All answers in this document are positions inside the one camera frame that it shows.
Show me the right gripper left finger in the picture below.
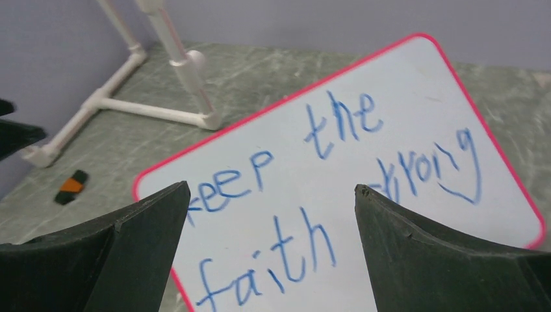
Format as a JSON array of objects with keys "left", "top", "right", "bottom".
[{"left": 1, "top": 181, "right": 190, "bottom": 311}]

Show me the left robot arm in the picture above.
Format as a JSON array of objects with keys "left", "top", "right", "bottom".
[{"left": 1, "top": 119, "right": 47, "bottom": 161}]

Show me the white PVC pipe frame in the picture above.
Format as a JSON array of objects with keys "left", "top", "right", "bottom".
[{"left": 21, "top": 0, "right": 222, "bottom": 169}]

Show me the orange black hex key set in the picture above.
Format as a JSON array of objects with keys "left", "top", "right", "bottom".
[{"left": 54, "top": 170, "right": 89, "bottom": 205}]

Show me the pink framed whiteboard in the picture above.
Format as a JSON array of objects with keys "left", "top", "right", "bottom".
[{"left": 134, "top": 34, "right": 546, "bottom": 311}]

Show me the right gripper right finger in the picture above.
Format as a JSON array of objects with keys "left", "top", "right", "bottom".
[{"left": 355, "top": 185, "right": 550, "bottom": 311}]

